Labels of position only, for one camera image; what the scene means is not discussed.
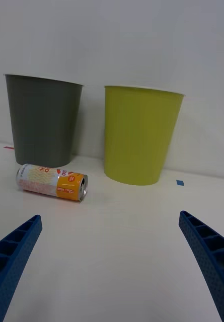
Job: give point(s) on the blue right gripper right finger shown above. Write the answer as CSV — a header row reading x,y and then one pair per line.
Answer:
x,y
215,261

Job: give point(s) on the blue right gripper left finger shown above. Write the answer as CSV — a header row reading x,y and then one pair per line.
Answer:
x,y
8,266

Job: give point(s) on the yellow-green plastic waste bin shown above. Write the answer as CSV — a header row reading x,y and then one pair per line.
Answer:
x,y
139,135

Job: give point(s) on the grey plastic waste bin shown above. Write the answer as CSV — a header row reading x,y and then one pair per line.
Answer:
x,y
43,120

